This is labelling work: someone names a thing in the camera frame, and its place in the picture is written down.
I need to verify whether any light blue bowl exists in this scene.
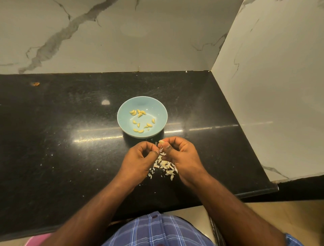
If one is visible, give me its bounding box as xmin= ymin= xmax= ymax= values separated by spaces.
xmin=117 ymin=96 xmax=168 ymax=139

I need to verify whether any person's right hand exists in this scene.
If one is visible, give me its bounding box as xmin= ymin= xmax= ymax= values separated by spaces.
xmin=158 ymin=136 xmax=207 ymax=187

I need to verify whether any person's left hand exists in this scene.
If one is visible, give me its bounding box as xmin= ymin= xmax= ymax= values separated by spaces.
xmin=115 ymin=141 xmax=161 ymax=189

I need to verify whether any person's left forearm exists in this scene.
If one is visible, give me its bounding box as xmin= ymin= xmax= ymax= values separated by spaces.
xmin=43 ymin=177 xmax=132 ymax=246

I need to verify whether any pink plastic bucket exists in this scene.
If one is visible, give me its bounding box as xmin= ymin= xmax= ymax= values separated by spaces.
xmin=25 ymin=233 xmax=52 ymax=246

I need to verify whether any person's right forearm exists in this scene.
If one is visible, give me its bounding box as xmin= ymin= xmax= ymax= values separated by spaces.
xmin=192 ymin=173 xmax=287 ymax=246

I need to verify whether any blue plaid shirt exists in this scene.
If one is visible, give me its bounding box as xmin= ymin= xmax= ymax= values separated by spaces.
xmin=104 ymin=212 xmax=304 ymax=246

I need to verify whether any pile of garlic skins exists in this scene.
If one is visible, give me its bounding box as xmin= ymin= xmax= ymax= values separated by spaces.
xmin=147 ymin=151 xmax=179 ymax=181

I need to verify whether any cluster of peeled garlic cloves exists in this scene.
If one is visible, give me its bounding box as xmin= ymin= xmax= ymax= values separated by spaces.
xmin=130 ymin=109 xmax=157 ymax=134

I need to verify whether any black cabinet trim strip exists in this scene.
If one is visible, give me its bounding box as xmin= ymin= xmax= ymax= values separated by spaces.
xmin=209 ymin=215 xmax=226 ymax=246

